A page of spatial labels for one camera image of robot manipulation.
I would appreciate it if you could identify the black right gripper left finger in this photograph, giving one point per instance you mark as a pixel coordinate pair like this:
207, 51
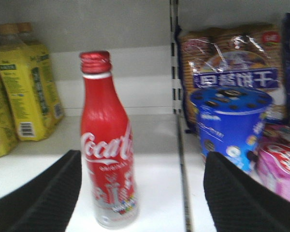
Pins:
46, 203

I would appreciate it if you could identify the white metal shelf unit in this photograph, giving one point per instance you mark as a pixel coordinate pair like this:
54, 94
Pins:
137, 33

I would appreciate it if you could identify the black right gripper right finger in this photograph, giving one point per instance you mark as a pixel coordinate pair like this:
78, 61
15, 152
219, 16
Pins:
238, 203

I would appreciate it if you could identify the blue cookie cup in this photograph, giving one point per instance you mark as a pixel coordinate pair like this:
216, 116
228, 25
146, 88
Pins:
230, 120

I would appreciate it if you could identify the pink snack box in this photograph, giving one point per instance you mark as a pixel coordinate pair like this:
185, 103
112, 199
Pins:
273, 165

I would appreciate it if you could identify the red aluminium coke bottle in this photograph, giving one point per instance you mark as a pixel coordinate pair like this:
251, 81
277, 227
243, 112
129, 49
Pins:
107, 144

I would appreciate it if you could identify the biscuit package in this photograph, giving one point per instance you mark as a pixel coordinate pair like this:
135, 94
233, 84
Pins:
245, 56

